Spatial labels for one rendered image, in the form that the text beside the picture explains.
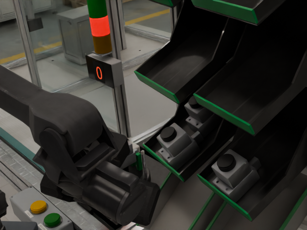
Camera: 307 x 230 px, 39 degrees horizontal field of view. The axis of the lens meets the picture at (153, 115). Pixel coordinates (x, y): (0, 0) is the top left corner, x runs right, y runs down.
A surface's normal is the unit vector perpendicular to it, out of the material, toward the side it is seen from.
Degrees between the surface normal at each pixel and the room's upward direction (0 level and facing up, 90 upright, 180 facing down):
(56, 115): 6
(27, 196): 0
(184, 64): 25
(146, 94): 0
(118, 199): 45
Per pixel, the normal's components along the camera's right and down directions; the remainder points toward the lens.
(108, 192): -0.32, -0.28
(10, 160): -0.08, -0.87
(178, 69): -0.44, -0.66
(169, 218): -0.66, -0.40
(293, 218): 0.52, 0.37
